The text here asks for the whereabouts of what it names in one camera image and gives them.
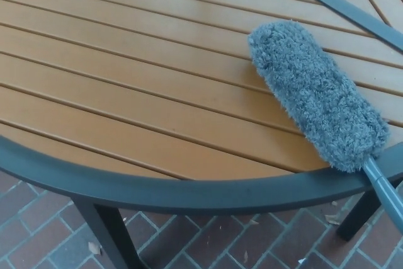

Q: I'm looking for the grey microfibre duster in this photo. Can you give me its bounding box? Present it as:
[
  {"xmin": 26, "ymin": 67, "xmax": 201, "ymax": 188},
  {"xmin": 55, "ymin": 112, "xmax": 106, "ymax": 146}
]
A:
[{"xmin": 247, "ymin": 19, "xmax": 403, "ymax": 217}]

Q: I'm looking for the dark round table rim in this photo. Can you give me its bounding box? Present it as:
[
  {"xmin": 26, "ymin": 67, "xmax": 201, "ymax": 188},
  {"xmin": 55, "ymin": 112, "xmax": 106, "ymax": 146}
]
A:
[{"xmin": 0, "ymin": 135, "xmax": 403, "ymax": 216}]

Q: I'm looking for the dark table leg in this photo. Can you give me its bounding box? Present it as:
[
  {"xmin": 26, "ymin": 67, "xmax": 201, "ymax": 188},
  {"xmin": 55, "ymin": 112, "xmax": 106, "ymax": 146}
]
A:
[
  {"xmin": 336, "ymin": 183, "xmax": 383, "ymax": 241},
  {"xmin": 71, "ymin": 201, "xmax": 142, "ymax": 269}
]

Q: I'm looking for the dark flat table crossbar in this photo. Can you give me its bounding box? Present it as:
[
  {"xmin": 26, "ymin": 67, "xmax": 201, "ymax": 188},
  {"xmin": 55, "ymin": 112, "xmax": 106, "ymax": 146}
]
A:
[{"xmin": 263, "ymin": 0, "xmax": 403, "ymax": 52}]

